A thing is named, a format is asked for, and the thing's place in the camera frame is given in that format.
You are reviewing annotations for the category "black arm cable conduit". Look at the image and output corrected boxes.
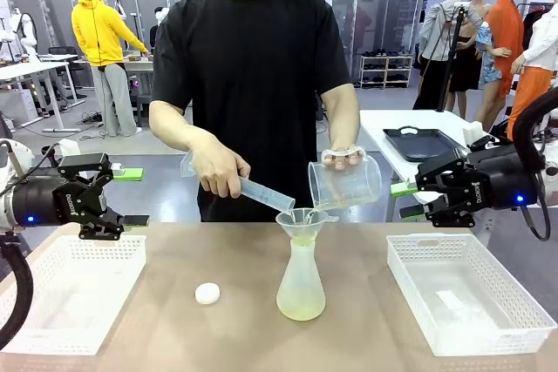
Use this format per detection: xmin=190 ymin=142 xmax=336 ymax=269
xmin=0 ymin=232 xmax=35 ymax=349
xmin=512 ymin=86 xmax=558 ymax=160

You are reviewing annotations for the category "person's left hand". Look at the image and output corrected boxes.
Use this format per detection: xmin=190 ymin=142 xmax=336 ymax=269
xmin=323 ymin=144 xmax=365 ymax=172

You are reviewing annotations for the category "clear plastic measuring beaker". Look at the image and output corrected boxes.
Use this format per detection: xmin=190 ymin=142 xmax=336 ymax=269
xmin=308 ymin=149 xmax=384 ymax=211

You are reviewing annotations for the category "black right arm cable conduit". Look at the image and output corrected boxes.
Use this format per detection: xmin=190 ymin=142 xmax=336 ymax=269
xmin=512 ymin=86 xmax=558 ymax=160

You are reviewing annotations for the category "white shoe rack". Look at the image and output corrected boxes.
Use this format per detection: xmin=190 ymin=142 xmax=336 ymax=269
xmin=359 ymin=53 xmax=415 ymax=90

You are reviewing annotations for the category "translucent plastic funnel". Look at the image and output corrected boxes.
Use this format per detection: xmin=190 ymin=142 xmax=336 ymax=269
xmin=275 ymin=207 xmax=340 ymax=247

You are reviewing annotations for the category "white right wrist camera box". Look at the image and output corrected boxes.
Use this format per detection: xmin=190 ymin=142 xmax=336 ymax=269
xmin=463 ymin=120 xmax=486 ymax=143

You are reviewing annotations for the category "white round screw cap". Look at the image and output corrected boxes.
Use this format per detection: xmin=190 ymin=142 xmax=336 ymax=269
xmin=194 ymin=282 xmax=221 ymax=305

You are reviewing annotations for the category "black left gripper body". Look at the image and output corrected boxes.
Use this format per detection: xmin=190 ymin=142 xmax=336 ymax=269
xmin=11 ymin=174 xmax=109 ymax=227

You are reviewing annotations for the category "person torso black t-shirt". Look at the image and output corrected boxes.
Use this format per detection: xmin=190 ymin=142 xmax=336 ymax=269
xmin=150 ymin=0 xmax=352 ymax=223

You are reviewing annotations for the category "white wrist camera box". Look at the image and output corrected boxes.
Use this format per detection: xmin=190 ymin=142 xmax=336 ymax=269
xmin=463 ymin=120 xmax=486 ymax=143
xmin=56 ymin=138 xmax=82 ymax=158

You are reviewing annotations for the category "white perforated plastic basket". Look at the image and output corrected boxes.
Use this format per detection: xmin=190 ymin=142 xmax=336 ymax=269
xmin=0 ymin=234 xmax=147 ymax=356
xmin=386 ymin=233 xmax=558 ymax=358

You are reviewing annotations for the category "person's right forearm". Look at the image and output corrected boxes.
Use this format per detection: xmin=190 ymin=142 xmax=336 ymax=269
xmin=149 ymin=99 xmax=224 ymax=168

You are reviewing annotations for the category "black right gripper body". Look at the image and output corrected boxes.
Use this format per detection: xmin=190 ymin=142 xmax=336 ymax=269
xmin=453 ymin=148 xmax=538 ymax=213

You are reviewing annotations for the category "figure in blue floral dress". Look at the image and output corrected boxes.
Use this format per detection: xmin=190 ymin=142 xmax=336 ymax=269
xmin=469 ymin=0 xmax=512 ymax=98

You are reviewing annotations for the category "white side table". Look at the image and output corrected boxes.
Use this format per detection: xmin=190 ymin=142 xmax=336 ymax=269
xmin=357 ymin=108 xmax=494 ymax=223

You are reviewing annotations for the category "white desk with metal legs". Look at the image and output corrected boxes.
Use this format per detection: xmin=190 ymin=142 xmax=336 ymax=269
xmin=0 ymin=59 xmax=86 ymax=134

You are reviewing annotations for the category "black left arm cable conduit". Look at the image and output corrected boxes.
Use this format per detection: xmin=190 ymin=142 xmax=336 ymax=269
xmin=0 ymin=232 xmax=35 ymax=349

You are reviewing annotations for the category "clear plastic graduated cylinder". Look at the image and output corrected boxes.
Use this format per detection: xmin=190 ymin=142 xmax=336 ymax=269
xmin=180 ymin=148 xmax=297 ymax=213

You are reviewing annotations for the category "mannequin in grey jacket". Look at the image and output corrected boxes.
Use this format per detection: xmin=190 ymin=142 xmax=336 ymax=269
xmin=412 ymin=0 xmax=483 ymax=112

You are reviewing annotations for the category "black rectangular tray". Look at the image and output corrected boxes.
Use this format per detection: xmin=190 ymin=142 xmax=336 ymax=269
xmin=383 ymin=125 xmax=471 ymax=164

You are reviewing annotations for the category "translucent conical plastic flask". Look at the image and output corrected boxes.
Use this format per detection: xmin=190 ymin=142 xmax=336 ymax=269
xmin=276 ymin=239 xmax=327 ymax=321

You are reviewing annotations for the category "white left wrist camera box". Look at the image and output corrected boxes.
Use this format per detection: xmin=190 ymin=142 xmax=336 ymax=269
xmin=56 ymin=138 xmax=82 ymax=158

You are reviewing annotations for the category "black office chair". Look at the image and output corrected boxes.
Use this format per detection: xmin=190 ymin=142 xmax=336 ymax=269
xmin=46 ymin=44 xmax=87 ymax=101

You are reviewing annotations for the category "black camera tripod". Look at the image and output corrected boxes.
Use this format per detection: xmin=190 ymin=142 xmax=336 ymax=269
xmin=434 ymin=2 xmax=468 ymax=113

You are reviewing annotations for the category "person in yellow hoodie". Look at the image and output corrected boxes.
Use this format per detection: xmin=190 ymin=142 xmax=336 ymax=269
xmin=71 ymin=0 xmax=152 ymax=139

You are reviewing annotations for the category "person's right hand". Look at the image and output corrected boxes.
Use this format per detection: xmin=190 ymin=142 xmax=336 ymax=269
xmin=193 ymin=139 xmax=253 ymax=199

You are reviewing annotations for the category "mannequin in orange trousers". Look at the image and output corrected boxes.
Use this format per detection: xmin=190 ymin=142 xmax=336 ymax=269
xmin=507 ymin=0 xmax=558 ymax=140

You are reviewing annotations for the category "person's left forearm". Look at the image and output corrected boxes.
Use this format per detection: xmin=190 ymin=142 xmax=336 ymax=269
xmin=323 ymin=83 xmax=362 ymax=152

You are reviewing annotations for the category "mannequin in orange robe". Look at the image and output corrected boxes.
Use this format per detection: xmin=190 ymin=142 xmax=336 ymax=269
xmin=474 ymin=0 xmax=531 ymax=130

